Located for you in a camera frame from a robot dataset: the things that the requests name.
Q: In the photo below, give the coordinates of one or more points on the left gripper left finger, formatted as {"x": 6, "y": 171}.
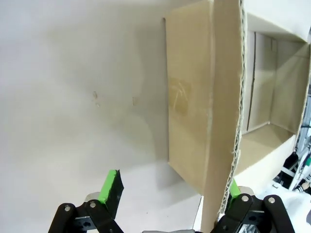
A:
{"x": 110, "y": 194}

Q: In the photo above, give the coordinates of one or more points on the brown cardboard box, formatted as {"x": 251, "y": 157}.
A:
{"x": 189, "y": 72}

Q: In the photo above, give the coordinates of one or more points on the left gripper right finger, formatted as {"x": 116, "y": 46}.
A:
{"x": 245, "y": 211}

